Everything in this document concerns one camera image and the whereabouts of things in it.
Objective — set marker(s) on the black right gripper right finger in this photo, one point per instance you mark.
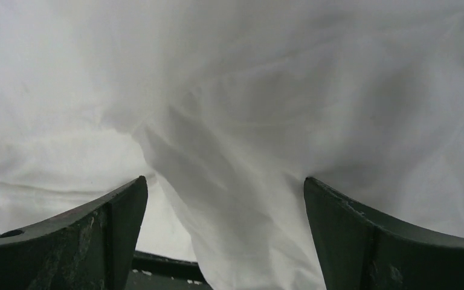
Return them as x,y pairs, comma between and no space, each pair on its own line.
359,247

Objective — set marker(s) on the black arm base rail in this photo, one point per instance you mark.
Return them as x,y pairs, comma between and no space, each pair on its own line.
153,272

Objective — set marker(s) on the white printed t-shirt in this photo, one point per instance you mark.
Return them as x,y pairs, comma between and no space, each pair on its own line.
226,107

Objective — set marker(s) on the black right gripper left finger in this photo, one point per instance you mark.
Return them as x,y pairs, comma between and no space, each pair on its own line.
88,247

